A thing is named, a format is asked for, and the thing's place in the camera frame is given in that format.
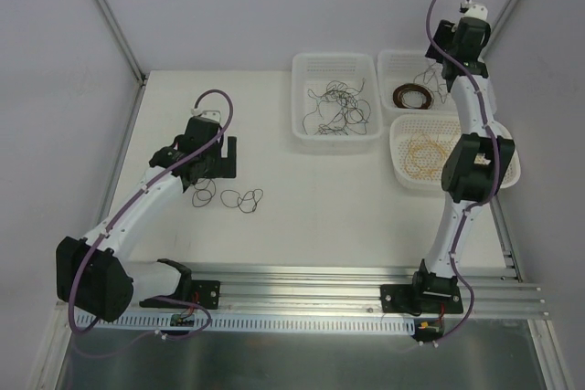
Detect brown cable loops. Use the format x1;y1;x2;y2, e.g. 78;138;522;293
190;177;265;216

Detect yellow cable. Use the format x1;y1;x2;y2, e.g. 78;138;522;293
404;132;458;180

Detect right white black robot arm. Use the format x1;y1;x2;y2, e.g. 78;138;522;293
407;16;516;315

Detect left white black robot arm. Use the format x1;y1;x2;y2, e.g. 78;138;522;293
56;111;237;322

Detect white rectangular basket right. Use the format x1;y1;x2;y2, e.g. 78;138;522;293
376;47;498;115

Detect white rectangular basket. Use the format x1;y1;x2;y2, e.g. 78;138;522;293
376;47;498;115
291;52;384;154

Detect white rounded perforated basket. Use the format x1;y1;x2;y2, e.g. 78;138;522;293
387;114;522;192

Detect white rectangular basket left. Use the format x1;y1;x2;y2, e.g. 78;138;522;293
291;52;384;154

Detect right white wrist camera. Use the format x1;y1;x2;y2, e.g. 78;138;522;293
460;0;488;22

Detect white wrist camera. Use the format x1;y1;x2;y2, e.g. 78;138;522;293
460;0;488;22
190;108;221;123

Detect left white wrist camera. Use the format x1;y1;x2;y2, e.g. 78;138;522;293
190;108;221;123

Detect aluminium mounting rail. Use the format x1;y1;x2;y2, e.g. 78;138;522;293
188;263;552;320

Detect loose black cable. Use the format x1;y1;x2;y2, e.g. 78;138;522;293
301;78;378;138

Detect slotted grey cable duct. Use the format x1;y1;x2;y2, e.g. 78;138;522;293
97;311;415;336

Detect left aluminium frame post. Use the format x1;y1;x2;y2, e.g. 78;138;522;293
93;0;146;85

